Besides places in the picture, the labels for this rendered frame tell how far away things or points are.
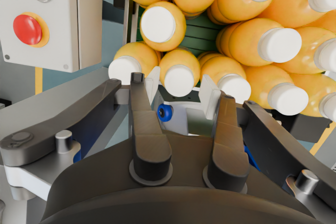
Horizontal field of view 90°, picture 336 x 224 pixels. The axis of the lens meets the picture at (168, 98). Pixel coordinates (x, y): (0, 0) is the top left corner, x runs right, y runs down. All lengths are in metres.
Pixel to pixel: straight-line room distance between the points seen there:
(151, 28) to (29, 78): 1.70
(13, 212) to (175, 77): 0.52
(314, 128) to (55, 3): 0.50
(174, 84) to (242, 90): 0.09
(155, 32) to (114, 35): 1.21
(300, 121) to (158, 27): 0.35
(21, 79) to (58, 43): 1.65
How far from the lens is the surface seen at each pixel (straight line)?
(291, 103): 0.27
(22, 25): 0.29
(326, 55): 0.28
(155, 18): 0.21
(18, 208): 0.59
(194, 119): 0.39
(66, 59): 0.28
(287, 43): 0.25
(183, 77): 0.22
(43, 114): 0.77
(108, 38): 1.43
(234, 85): 0.23
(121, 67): 0.23
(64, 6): 0.27
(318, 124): 0.47
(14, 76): 1.96
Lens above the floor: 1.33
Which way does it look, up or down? 69 degrees down
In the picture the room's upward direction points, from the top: 170 degrees counter-clockwise
